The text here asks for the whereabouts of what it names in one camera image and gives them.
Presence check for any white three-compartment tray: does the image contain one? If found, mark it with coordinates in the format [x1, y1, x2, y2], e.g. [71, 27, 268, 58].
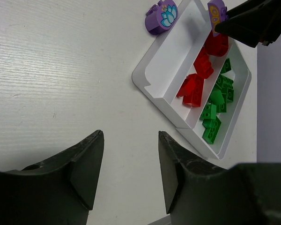
[132, 0, 251, 159]

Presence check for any small red lego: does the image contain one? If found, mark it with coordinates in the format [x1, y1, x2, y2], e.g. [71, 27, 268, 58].
[176, 77, 196, 98]

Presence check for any purple paw print lego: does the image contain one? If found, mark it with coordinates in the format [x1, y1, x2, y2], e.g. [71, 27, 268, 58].
[144, 0, 178, 36]

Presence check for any green 2x4 lego plate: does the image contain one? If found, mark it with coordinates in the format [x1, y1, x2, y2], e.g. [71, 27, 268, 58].
[225, 87, 234, 103]

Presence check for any red lego brick top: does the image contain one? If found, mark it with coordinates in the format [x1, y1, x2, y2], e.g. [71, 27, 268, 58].
[194, 47, 214, 79]

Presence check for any green 2x2 lego brick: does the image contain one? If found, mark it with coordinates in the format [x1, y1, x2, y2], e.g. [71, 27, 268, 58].
[202, 117, 222, 144]

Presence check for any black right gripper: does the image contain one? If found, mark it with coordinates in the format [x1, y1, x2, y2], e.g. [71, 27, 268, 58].
[215, 0, 281, 47]

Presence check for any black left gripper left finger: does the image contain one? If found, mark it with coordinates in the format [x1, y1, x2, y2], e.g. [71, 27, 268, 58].
[0, 130, 104, 225]

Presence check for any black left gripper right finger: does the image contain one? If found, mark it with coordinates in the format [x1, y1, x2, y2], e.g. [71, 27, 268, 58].
[158, 131, 281, 225]

